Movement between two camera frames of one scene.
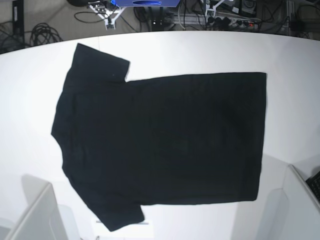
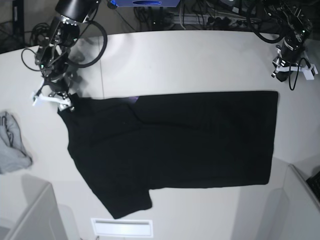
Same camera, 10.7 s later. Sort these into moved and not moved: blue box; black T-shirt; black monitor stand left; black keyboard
Moved: black T-shirt
Not moved: blue box; black monitor stand left; black keyboard
